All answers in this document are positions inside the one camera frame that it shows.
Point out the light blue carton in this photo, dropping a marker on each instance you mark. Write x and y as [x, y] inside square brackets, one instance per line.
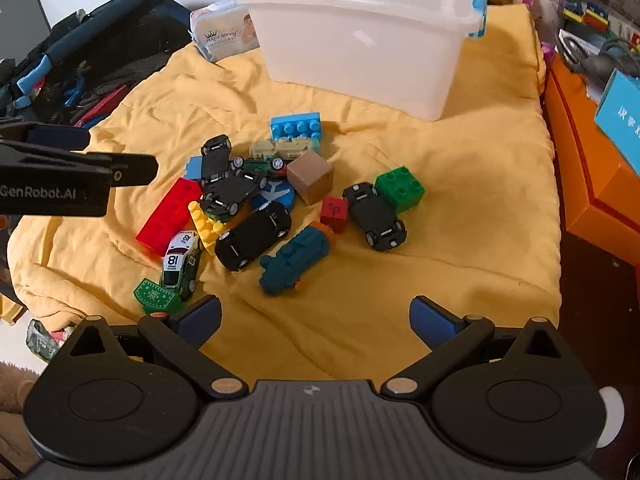
[618, 116]

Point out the brown cube block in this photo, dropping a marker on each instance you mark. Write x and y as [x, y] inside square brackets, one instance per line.
[311, 176]

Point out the green square building brick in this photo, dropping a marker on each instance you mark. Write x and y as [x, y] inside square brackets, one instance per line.
[401, 190]

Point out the red long building brick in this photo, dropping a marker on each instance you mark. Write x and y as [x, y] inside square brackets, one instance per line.
[169, 217]

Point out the green red toy car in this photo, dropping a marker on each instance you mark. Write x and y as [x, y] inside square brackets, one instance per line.
[273, 168]

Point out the white plastic storage bin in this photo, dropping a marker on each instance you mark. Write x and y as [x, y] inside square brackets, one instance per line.
[399, 53]

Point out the black toy car upside down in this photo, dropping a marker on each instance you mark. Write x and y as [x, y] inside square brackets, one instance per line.
[224, 198]

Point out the blue scissors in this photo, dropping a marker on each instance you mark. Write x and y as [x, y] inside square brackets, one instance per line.
[73, 89]

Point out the yellow building brick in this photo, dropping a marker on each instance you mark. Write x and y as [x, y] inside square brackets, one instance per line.
[209, 230]

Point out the green decorated arch block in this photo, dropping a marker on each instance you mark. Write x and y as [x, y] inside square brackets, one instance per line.
[154, 298]

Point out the black toy car right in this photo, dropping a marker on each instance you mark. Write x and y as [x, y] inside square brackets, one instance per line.
[381, 227]

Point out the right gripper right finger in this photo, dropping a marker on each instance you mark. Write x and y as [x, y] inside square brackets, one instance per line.
[452, 341]

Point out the large blue building brick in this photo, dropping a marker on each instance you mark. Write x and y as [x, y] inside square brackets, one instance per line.
[297, 126]

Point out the blue airplane disc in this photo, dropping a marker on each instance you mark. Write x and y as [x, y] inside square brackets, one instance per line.
[279, 191]

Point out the baby wipes pack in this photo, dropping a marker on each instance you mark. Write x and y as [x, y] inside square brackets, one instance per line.
[222, 29]

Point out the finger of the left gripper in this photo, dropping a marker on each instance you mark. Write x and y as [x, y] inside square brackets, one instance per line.
[50, 136]
[130, 170]

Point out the red cube block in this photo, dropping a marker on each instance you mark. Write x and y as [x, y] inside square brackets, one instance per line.
[334, 213]

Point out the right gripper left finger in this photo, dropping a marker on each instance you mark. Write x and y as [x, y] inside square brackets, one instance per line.
[177, 339]

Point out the teal toy figure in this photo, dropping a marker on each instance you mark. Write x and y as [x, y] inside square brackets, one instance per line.
[284, 269]

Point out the orange box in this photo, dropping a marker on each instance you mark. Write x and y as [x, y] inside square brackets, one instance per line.
[600, 191]

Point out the long black toy car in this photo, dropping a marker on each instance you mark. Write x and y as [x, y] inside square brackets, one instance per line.
[238, 247]

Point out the small blue building brick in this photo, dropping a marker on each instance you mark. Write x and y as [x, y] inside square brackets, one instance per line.
[193, 168]

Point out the dark blue bag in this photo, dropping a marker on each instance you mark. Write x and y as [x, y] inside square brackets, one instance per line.
[116, 46]

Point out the tan toy train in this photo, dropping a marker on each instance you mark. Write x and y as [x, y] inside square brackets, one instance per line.
[283, 148]

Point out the white number 18 toy car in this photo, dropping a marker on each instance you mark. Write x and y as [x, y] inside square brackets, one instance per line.
[180, 264]

